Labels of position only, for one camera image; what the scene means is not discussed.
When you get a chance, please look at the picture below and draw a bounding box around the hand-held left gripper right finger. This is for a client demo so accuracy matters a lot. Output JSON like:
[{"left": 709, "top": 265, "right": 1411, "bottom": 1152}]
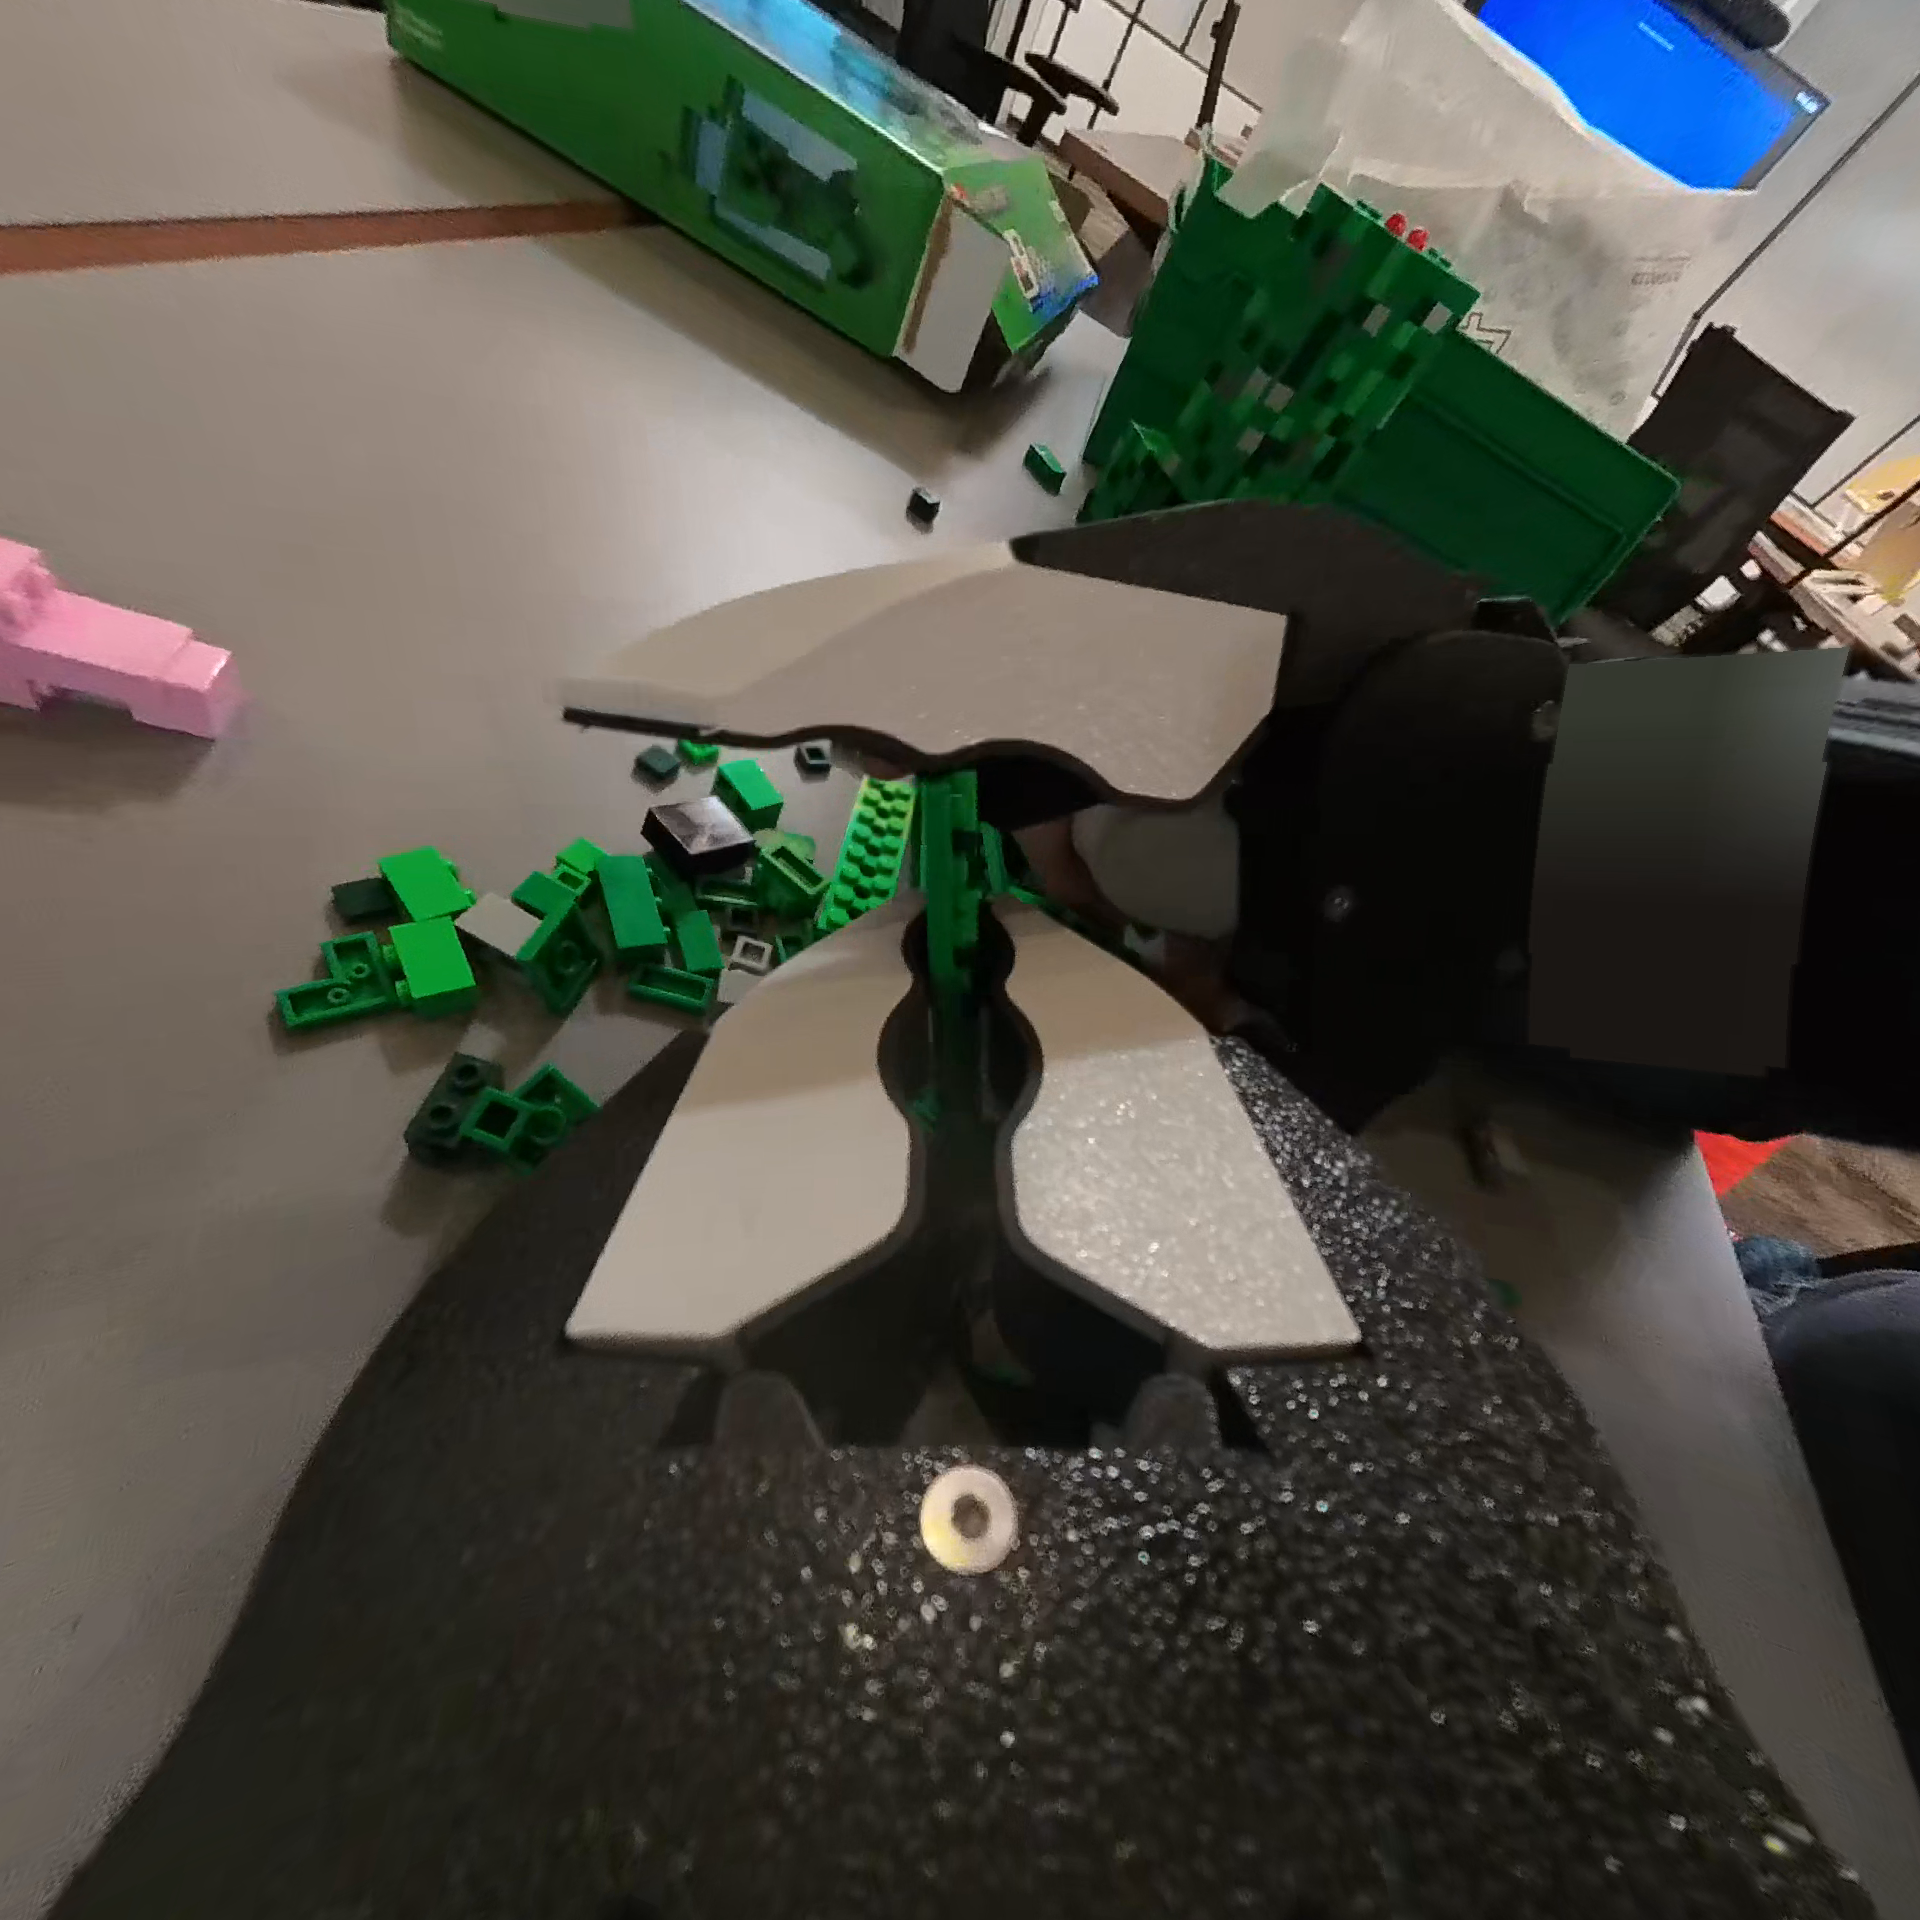
[{"left": 991, "top": 907, "right": 1364, "bottom": 1361}]

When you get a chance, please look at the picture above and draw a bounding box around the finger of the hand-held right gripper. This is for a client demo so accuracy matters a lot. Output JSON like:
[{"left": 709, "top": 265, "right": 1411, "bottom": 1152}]
[{"left": 560, "top": 544, "right": 1297, "bottom": 815}]

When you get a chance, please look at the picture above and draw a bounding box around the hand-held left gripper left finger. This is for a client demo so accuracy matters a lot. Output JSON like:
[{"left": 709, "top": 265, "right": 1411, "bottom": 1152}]
[{"left": 565, "top": 901, "right": 921, "bottom": 1359}]

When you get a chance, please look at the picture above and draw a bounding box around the green checkered brick assembly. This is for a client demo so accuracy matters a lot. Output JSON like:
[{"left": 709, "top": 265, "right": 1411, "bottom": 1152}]
[{"left": 908, "top": 767, "right": 1024, "bottom": 1119}]

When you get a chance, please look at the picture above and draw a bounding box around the dark green studded toy brick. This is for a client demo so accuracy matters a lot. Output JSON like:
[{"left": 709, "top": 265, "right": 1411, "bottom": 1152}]
[{"left": 402, "top": 1053, "right": 508, "bottom": 1168}]

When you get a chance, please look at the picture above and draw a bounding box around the glossy black toy brick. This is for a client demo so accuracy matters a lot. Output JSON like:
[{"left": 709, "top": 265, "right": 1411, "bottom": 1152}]
[{"left": 640, "top": 795, "right": 759, "bottom": 878}]

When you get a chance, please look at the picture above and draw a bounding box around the pile of green toy bricks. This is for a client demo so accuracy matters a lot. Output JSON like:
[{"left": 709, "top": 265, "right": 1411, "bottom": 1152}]
[{"left": 275, "top": 731, "right": 921, "bottom": 1175}]

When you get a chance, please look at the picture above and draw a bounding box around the green brick model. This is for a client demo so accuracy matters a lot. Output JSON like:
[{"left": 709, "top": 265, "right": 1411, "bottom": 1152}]
[{"left": 1076, "top": 157, "right": 1685, "bottom": 623}]

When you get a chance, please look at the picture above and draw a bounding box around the black monitor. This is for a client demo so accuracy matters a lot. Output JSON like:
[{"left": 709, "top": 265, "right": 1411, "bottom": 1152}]
[{"left": 1623, "top": 321, "right": 1856, "bottom": 635}]

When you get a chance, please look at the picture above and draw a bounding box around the green toy set box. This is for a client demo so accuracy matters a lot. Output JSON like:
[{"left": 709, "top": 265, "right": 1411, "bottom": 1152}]
[{"left": 381, "top": 0, "right": 1099, "bottom": 394}]

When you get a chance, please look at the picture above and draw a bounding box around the white paper bag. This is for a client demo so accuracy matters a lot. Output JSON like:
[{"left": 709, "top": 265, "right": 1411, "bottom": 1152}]
[{"left": 1219, "top": 0, "right": 1791, "bottom": 440}]

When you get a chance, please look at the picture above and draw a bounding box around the person's leg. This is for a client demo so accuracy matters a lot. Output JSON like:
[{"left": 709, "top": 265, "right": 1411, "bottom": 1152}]
[{"left": 1727, "top": 1229, "right": 1920, "bottom": 1863}]

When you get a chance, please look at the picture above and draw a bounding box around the large display screen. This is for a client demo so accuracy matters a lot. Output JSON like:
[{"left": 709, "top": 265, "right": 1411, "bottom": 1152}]
[{"left": 1463, "top": 0, "right": 1836, "bottom": 194}]

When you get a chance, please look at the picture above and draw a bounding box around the pink toy pig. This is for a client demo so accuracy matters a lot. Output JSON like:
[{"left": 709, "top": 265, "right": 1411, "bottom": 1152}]
[{"left": 0, "top": 537, "right": 247, "bottom": 739}]

